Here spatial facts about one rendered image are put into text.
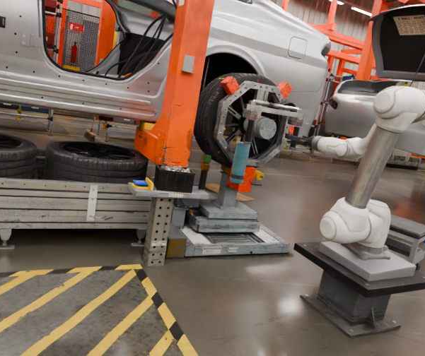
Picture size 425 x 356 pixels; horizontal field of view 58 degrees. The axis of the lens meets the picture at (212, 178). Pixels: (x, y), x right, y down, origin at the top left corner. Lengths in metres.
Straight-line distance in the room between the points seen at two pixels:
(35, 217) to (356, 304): 1.73
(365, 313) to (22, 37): 2.41
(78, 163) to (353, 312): 1.70
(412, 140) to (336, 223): 3.03
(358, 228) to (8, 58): 2.14
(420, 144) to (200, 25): 3.18
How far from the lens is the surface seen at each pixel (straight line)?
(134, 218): 2.39
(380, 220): 2.01
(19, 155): 2.42
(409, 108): 1.72
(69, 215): 2.31
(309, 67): 3.33
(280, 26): 3.17
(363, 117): 4.97
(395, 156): 10.67
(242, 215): 2.74
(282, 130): 2.69
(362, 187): 1.82
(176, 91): 2.21
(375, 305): 2.19
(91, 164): 2.37
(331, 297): 2.18
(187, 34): 2.24
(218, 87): 2.51
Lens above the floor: 1.00
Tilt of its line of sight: 12 degrees down
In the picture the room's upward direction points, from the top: 10 degrees clockwise
